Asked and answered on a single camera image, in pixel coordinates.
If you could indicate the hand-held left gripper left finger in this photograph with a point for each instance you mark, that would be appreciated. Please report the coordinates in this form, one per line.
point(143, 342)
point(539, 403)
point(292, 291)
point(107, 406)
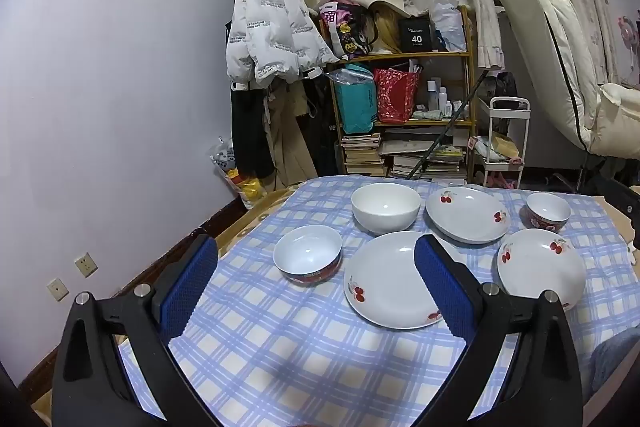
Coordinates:
point(187, 292)

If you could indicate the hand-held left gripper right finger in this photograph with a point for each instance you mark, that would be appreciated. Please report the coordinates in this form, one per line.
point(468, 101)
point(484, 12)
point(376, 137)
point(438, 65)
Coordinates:
point(442, 287)

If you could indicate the white cherry-print plate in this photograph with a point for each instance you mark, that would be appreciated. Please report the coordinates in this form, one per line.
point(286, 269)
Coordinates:
point(540, 272)
point(390, 277)
point(467, 217)

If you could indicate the large plain white bowl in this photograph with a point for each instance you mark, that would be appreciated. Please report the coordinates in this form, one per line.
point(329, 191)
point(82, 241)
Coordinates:
point(385, 209)

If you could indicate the medium red-patterned bowl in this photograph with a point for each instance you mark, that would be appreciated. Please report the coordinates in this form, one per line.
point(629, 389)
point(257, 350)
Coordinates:
point(307, 254)

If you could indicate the small red-patterned bowl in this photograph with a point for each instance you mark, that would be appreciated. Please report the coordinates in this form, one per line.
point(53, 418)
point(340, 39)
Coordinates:
point(547, 209)

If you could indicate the blue plaid blanket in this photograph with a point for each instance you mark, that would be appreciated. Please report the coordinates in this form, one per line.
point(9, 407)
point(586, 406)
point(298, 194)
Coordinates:
point(280, 332)

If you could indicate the pink plastic item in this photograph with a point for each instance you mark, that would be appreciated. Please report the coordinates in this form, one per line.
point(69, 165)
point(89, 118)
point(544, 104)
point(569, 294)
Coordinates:
point(497, 181)

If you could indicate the plastic bag with yellow contents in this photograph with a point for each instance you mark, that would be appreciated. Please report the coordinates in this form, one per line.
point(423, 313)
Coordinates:
point(235, 177)

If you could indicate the pile of flat books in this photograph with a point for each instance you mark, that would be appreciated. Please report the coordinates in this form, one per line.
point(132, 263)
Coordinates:
point(430, 162)

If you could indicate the beige paper packet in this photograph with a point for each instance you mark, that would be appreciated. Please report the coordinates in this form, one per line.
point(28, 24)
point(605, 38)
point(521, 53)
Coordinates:
point(500, 147)

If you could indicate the stack of worn books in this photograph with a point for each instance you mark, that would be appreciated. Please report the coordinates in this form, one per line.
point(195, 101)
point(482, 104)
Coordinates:
point(362, 154)

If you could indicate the black pole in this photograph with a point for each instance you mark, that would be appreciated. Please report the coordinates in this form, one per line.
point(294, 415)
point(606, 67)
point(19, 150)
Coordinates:
point(450, 122)

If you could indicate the white cosmetic bottle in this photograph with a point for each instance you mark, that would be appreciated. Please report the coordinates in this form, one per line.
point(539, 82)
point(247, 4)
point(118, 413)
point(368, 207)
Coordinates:
point(433, 97)
point(446, 103)

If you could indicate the beige hanging garment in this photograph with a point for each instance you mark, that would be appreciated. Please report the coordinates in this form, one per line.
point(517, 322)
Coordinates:
point(290, 132)

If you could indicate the white rolling cart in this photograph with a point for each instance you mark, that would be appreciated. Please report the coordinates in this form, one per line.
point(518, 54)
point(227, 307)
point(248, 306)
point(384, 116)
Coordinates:
point(510, 104)

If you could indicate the red patterned bag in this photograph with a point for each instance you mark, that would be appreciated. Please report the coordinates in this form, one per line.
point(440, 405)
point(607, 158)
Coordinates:
point(396, 94)

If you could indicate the black hanging bag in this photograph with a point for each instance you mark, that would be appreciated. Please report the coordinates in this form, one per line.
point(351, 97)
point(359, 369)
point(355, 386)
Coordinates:
point(317, 127)

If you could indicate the teal bag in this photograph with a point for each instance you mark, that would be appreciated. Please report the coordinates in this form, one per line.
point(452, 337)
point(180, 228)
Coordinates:
point(356, 102)

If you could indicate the bamboo shelf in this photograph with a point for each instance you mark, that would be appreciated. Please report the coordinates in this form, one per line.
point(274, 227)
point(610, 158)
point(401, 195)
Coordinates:
point(470, 72)

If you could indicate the black box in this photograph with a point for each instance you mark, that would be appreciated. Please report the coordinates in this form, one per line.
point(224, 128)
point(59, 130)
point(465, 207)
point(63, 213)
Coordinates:
point(414, 34)

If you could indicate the white plastic bag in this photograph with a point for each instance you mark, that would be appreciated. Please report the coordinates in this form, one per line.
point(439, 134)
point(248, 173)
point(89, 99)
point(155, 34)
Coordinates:
point(447, 22)

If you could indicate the pink printed bag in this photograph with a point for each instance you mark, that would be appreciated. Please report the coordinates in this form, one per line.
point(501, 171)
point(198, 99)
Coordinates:
point(342, 29)

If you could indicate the cream massage chair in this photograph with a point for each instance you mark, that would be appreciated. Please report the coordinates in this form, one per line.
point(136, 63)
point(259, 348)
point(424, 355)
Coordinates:
point(550, 32)

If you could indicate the white puffer jacket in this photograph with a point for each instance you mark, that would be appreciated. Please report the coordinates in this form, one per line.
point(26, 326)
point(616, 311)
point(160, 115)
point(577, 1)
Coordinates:
point(272, 22)

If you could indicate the wall socket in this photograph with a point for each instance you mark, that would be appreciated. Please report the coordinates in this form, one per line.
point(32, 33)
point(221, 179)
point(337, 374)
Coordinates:
point(86, 264)
point(58, 290)

